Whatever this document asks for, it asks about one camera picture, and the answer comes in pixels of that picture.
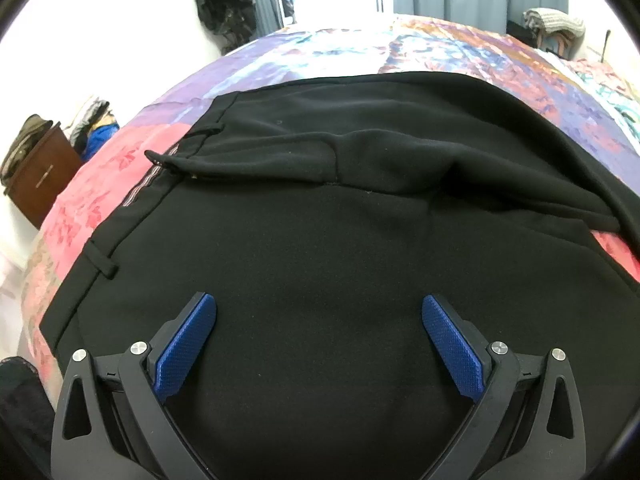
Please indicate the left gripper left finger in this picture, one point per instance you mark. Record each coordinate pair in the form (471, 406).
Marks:
(112, 422)

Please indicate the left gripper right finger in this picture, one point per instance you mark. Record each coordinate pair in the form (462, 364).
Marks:
(526, 420)

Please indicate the black pants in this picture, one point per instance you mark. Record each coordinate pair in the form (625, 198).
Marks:
(319, 214)

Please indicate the brown wooden cabinet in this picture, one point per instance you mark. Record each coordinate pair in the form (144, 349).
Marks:
(43, 175)

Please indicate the pile of colourful clothes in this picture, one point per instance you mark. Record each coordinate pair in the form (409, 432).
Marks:
(96, 126)

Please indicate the olive bag on cabinet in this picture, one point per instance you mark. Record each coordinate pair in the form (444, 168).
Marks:
(32, 131)

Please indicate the colourful satin quilt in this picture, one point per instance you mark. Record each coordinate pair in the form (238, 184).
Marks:
(400, 43)

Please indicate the teal floral pillow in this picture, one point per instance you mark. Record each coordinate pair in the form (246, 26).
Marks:
(627, 108)

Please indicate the grey folded blanket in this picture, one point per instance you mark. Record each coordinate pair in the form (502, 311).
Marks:
(555, 31)

